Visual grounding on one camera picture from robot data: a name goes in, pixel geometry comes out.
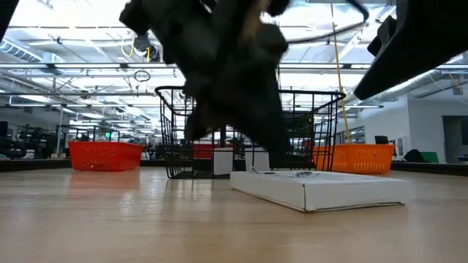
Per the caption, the black equipment rack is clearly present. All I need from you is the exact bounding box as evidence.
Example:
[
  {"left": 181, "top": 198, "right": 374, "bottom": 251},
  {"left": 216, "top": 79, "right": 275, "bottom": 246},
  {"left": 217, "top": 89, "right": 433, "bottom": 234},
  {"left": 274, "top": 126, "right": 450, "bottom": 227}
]
[{"left": 0, "top": 120, "right": 70, "bottom": 160}]

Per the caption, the red plastic basket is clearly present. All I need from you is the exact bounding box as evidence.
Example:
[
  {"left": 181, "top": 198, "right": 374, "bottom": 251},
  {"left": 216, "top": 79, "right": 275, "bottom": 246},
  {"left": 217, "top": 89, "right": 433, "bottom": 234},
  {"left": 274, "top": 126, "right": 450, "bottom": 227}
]
[
  {"left": 68, "top": 141, "right": 146, "bottom": 172},
  {"left": 192, "top": 143, "right": 215, "bottom": 160}
]

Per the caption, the black bag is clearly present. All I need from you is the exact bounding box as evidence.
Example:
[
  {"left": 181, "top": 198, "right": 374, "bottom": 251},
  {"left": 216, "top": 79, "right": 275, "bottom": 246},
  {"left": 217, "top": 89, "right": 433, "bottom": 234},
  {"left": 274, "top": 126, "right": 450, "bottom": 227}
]
[{"left": 403, "top": 148, "right": 427, "bottom": 164}]

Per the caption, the small white box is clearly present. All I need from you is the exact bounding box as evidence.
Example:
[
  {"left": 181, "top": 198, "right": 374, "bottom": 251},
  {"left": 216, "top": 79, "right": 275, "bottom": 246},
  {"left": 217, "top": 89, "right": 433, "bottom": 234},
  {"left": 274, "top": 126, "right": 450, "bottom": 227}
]
[{"left": 244, "top": 148, "right": 271, "bottom": 172}]

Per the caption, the white box green edge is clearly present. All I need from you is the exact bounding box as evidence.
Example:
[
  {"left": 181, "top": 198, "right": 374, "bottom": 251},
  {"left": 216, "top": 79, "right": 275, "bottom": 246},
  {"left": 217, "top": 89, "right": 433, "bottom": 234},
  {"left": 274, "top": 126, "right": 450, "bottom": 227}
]
[{"left": 229, "top": 169, "right": 407, "bottom": 213}]

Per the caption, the black ceiling cable reel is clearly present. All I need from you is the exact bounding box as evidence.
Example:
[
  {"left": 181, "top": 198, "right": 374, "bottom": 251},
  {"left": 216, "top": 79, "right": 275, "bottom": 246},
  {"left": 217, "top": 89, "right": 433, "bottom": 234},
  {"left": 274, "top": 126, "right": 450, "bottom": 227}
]
[{"left": 132, "top": 32, "right": 162, "bottom": 63}]

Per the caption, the green bin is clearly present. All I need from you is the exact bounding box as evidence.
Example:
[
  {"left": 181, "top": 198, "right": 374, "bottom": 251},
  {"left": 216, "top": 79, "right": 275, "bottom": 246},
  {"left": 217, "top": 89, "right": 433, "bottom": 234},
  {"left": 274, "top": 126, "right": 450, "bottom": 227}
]
[{"left": 420, "top": 151, "right": 440, "bottom": 164}]

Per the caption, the yellow hanging cord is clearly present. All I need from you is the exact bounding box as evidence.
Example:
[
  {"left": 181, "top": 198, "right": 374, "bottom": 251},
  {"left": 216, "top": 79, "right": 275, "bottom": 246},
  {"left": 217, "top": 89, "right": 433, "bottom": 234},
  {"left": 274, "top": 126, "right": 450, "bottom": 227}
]
[{"left": 331, "top": 3, "right": 351, "bottom": 145}]

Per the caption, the hanging black cable loop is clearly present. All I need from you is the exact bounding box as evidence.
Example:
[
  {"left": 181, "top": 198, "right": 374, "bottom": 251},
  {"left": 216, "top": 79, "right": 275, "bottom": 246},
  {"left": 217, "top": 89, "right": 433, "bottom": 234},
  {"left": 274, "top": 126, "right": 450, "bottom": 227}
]
[{"left": 133, "top": 69, "right": 151, "bottom": 83}]

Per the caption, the black wire basket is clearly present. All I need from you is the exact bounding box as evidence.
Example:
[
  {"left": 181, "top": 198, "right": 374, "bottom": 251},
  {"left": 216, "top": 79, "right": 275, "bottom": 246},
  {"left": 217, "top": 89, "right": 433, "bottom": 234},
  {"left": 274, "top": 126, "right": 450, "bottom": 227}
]
[{"left": 154, "top": 85, "right": 347, "bottom": 180}]

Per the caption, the black aluminium table frame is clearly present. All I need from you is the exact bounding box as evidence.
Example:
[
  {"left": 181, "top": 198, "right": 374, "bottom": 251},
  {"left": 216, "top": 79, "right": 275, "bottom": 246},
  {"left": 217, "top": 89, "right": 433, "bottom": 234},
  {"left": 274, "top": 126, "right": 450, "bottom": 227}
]
[{"left": 0, "top": 159, "right": 468, "bottom": 177}]

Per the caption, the silver ventilation duct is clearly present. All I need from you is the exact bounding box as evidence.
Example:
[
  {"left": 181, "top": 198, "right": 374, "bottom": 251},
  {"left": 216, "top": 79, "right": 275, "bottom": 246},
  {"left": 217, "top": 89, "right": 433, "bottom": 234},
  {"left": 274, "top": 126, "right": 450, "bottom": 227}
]
[
  {"left": 380, "top": 69, "right": 438, "bottom": 104},
  {"left": 0, "top": 37, "right": 45, "bottom": 64}
]

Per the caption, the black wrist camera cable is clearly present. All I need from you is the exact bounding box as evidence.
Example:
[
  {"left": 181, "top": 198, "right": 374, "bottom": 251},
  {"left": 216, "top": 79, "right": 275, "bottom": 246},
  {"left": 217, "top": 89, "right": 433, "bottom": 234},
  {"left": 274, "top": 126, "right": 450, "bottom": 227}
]
[{"left": 287, "top": 0, "right": 370, "bottom": 45}]

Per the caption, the orange plastic basket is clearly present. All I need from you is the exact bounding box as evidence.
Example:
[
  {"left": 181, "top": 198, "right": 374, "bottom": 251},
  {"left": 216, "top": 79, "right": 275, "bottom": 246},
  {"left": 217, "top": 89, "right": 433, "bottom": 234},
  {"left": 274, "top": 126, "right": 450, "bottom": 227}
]
[{"left": 312, "top": 143, "right": 396, "bottom": 175}]

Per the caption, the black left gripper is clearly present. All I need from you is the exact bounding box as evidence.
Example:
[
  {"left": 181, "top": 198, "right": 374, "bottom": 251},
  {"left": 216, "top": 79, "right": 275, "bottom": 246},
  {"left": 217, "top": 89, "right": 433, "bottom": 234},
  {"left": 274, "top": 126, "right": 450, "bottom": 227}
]
[{"left": 164, "top": 21, "right": 293, "bottom": 161}]

